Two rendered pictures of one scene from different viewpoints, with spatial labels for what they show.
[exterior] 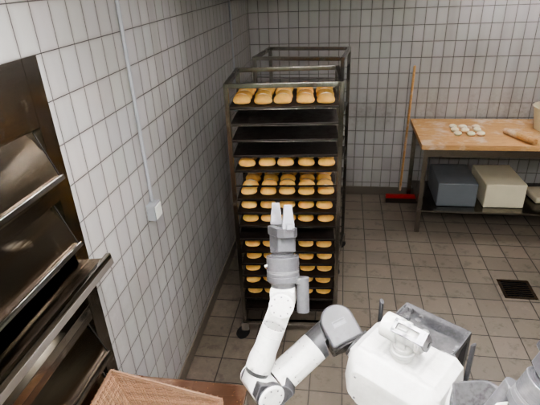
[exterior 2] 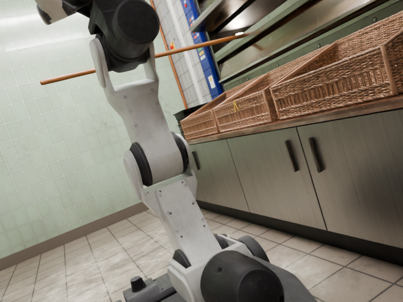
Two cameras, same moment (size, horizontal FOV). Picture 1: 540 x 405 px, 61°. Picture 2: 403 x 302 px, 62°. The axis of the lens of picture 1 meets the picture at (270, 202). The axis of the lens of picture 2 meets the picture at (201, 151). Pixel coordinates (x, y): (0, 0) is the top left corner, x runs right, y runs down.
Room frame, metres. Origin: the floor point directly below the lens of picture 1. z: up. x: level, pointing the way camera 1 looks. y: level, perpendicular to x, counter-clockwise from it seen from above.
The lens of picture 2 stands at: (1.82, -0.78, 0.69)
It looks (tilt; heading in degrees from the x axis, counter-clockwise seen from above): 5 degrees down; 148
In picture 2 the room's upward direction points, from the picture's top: 18 degrees counter-clockwise
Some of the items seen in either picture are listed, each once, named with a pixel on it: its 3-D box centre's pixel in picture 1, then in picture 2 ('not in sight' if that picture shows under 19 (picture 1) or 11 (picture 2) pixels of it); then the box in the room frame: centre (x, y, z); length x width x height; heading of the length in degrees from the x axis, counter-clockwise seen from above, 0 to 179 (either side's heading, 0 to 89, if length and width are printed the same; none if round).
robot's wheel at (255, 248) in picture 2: not in sight; (252, 260); (0.77, -0.05, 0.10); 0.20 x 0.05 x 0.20; 171
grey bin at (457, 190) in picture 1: (452, 184); not in sight; (4.07, -1.81, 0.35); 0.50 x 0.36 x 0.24; 170
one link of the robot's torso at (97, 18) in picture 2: not in sight; (123, 30); (0.95, -0.35, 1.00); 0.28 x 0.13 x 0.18; 171
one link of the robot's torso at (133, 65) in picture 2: not in sight; (123, 48); (0.89, -0.34, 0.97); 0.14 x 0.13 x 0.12; 81
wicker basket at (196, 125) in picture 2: not in sight; (222, 109); (-0.09, 0.71, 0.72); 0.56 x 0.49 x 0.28; 171
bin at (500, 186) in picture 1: (496, 185); not in sight; (4.00, -2.23, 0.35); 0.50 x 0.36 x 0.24; 172
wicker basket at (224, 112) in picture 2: not in sight; (270, 92); (0.49, 0.61, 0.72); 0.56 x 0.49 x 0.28; 170
